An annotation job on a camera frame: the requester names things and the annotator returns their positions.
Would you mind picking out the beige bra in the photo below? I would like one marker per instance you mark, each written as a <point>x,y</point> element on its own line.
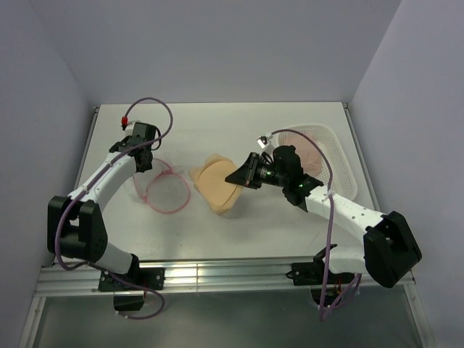
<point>209,181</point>

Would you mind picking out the aluminium rail frame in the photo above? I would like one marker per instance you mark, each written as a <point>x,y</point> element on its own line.
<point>240,300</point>

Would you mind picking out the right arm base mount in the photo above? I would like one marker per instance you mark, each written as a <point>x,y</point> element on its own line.
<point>311,274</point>

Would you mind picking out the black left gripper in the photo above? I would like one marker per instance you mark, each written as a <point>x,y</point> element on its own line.
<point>145,168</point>

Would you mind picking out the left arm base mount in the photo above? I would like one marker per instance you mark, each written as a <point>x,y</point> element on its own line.
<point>130,293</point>

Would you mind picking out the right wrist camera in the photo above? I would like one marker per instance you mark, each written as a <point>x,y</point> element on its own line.
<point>266,143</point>

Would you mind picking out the white mesh laundry bag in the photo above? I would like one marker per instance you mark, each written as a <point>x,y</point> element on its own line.
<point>162,189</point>

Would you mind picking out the pink bra in basket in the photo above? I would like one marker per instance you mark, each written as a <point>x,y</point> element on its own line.
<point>310,158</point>

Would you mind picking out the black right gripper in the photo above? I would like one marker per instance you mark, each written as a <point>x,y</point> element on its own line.
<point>247,172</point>

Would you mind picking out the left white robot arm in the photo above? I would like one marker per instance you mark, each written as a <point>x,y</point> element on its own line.
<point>75,225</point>

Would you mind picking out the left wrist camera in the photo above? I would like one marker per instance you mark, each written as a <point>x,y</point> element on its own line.
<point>128,125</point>

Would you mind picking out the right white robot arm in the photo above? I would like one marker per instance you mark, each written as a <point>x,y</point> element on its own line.
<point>388,248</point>

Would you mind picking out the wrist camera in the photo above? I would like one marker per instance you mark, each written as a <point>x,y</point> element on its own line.
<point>128,125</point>
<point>266,143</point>

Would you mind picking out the white perforated plastic basket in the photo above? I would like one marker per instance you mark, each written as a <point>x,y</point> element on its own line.
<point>334,161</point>

